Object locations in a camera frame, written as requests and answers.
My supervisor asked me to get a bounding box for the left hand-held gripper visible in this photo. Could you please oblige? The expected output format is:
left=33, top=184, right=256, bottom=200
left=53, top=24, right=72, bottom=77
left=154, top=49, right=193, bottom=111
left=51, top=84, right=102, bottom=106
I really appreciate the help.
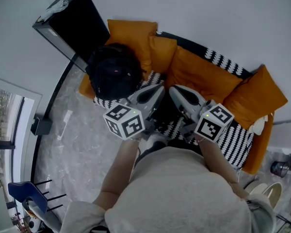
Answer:
left=103, top=84, right=165, bottom=140

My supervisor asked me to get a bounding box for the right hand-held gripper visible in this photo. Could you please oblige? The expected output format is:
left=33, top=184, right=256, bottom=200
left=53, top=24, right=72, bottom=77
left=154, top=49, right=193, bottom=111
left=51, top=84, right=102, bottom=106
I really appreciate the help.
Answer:
left=169, top=85, right=235, bottom=143

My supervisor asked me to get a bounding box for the black garment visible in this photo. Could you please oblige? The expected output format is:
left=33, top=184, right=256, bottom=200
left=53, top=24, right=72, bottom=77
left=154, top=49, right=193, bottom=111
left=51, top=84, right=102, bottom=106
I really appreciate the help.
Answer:
left=149, top=91, right=185, bottom=135

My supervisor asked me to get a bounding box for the orange sofa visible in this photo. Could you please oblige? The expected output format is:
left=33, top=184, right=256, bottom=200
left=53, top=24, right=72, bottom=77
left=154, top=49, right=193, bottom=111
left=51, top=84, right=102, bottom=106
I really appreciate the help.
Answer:
left=78, top=30, right=275, bottom=175

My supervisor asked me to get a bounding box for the person's left forearm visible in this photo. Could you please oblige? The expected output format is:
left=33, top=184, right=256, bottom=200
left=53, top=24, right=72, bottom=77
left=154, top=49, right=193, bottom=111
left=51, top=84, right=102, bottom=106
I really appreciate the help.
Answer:
left=93, top=137, right=141, bottom=212

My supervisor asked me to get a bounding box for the person's right forearm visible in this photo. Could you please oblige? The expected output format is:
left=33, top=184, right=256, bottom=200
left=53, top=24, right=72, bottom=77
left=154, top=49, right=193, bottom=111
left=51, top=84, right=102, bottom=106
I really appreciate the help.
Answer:
left=195, top=134, right=250, bottom=200

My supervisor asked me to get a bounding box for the black backpack with red mark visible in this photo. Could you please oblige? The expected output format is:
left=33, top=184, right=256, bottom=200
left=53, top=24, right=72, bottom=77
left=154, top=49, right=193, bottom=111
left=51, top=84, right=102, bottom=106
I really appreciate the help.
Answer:
left=86, top=42, right=147, bottom=101

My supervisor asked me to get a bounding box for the wide orange cushion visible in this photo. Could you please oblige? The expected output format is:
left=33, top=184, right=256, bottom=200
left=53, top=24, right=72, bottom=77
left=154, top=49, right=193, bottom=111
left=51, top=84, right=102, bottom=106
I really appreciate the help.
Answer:
left=165, top=45, right=243, bottom=106

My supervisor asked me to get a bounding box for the small orange cushion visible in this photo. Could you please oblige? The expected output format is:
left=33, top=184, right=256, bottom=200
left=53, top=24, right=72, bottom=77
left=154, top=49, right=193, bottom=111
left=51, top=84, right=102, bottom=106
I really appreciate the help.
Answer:
left=149, top=35, right=178, bottom=75

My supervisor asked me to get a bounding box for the large orange cushion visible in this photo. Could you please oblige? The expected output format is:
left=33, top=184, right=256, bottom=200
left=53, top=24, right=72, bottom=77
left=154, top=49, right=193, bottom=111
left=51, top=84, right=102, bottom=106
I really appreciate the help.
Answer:
left=104, top=19, right=158, bottom=74

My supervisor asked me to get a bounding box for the black and white patterned blanket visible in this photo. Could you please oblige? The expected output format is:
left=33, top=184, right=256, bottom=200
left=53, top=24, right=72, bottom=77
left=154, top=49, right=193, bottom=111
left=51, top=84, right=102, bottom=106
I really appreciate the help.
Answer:
left=93, top=30, right=255, bottom=171

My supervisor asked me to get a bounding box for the square orange cushion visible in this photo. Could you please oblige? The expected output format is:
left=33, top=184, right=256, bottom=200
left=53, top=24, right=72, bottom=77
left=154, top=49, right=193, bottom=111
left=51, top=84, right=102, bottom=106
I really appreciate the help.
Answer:
left=222, top=64, right=289, bottom=131

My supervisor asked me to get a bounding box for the white plush toy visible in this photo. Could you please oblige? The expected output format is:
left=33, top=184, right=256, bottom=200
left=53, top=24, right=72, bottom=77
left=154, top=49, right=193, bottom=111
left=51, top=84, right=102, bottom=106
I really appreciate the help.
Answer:
left=248, top=115, right=269, bottom=135

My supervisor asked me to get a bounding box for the person's grey shirt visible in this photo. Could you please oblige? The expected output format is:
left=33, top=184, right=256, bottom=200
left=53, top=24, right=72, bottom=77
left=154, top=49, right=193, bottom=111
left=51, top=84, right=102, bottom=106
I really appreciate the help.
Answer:
left=60, top=146, right=277, bottom=233

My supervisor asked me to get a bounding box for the black cabinet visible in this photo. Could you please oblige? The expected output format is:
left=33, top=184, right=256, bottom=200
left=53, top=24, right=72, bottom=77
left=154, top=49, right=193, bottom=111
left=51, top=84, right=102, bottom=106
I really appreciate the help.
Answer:
left=32, top=0, right=111, bottom=73

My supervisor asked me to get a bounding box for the dark round bin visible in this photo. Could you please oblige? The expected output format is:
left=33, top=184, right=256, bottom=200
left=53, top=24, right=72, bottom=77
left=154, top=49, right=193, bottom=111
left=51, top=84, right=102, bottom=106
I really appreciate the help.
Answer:
left=270, top=161, right=290, bottom=179

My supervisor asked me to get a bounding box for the round white side table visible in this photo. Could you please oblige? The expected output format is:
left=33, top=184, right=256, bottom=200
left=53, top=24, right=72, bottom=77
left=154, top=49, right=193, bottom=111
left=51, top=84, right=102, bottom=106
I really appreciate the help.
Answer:
left=244, top=181, right=283, bottom=210

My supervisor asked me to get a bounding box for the white crumpled cloth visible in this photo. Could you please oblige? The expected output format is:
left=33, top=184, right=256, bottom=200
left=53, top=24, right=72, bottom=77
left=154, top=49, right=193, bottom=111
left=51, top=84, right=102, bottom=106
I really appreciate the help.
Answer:
left=40, top=0, right=70, bottom=21

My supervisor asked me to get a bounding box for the window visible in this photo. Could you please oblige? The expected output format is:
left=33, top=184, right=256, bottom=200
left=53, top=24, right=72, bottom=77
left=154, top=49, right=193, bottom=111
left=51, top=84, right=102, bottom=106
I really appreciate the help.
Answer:
left=0, top=88, right=25, bottom=191

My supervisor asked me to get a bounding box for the blue chair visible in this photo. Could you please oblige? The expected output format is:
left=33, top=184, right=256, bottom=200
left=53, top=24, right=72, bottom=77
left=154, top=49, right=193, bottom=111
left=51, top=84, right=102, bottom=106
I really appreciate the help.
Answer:
left=7, top=180, right=67, bottom=215

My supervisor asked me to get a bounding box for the black wall box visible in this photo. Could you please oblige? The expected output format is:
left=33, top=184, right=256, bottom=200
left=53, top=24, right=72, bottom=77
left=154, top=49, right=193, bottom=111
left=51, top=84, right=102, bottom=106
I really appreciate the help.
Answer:
left=30, top=116, right=51, bottom=136

